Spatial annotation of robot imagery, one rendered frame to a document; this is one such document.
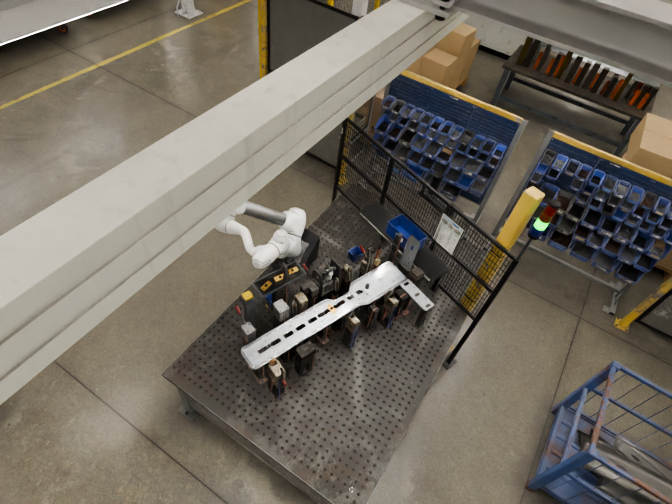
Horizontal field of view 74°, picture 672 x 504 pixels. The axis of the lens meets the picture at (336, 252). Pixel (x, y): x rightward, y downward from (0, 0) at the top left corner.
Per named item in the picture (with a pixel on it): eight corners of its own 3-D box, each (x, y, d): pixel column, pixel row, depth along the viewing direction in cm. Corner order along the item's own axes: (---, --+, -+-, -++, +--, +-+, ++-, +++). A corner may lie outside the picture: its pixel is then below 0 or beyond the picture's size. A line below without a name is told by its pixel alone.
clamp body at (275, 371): (276, 403, 307) (276, 381, 279) (264, 386, 314) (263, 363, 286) (289, 394, 312) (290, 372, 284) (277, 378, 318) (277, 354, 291)
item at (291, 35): (348, 180, 567) (376, 16, 414) (342, 186, 559) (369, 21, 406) (265, 137, 605) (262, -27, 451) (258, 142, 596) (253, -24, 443)
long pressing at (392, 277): (255, 375, 288) (255, 374, 287) (237, 348, 298) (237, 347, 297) (408, 279, 351) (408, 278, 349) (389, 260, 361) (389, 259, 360)
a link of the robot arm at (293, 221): (293, 235, 372) (301, 209, 372) (305, 238, 361) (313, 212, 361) (211, 211, 319) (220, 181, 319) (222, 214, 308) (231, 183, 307)
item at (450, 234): (452, 256, 350) (464, 230, 326) (431, 238, 360) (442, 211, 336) (453, 255, 351) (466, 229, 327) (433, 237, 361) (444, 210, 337)
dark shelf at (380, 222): (430, 283, 349) (432, 281, 347) (358, 212, 390) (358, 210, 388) (449, 271, 359) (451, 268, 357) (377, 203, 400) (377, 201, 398)
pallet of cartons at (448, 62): (433, 113, 687) (454, 46, 607) (389, 92, 712) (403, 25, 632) (465, 84, 755) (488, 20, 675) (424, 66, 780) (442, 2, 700)
